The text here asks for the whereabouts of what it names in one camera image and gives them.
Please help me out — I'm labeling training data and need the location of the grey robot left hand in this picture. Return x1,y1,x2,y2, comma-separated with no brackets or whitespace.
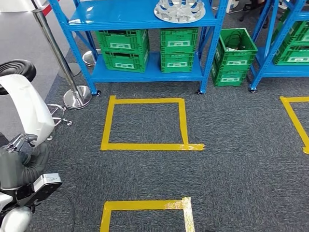
0,133,50,190

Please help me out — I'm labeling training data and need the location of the white plastic car body part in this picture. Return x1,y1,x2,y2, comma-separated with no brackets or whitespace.
0,74,55,146

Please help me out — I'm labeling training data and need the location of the blue metal shelf rack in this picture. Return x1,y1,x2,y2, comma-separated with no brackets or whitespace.
249,0,309,94
48,0,228,96

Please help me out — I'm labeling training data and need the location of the black stool chrome base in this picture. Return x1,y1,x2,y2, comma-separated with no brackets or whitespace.
0,59,72,142

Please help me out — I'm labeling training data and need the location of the red barrier belt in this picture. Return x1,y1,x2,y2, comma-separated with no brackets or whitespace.
41,0,61,17

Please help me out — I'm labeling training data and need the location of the yellow floor tape square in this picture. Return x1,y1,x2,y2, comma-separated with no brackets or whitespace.
280,96,309,155
100,95,205,151

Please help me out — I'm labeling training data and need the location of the green plastic crate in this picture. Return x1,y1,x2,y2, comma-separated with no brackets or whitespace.
271,8,309,47
161,52,196,74
160,28,199,55
210,60,249,87
102,48,149,73
214,28,259,71
95,29,150,54
273,43,309,66

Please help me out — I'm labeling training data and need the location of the grey wheel hubcap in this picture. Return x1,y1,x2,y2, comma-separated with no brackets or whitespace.
154,0,207,24

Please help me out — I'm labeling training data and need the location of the white desk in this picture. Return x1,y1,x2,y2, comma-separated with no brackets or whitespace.
225,0,240,14

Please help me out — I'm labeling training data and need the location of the pale wrist camera black mount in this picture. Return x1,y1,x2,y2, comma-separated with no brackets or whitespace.
15,173,63,207

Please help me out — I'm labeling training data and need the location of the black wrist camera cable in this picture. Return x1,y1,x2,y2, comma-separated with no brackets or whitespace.
57,190,76,232

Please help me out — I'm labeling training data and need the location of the chrome stanchion post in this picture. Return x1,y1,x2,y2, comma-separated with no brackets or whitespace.
57,62,81,79
81,48,102,68
30,0,93,111

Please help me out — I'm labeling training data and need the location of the black cable bundle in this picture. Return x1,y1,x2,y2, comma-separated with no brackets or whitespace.
225,30,243,49

